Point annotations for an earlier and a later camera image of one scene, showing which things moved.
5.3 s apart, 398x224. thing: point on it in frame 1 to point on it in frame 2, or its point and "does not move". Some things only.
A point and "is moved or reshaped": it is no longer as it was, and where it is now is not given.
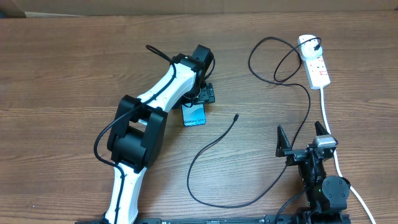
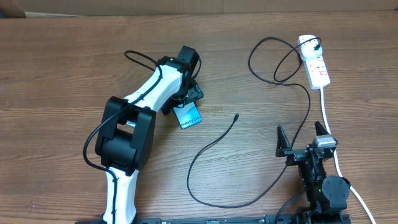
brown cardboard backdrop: [17, 9] does not move
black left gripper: [207, 94] to [193, 92]
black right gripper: [283, 145] does not move
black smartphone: [194, 115] is moved or reshaped
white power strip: [316, 73] does not move
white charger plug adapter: [307, 50] does not move
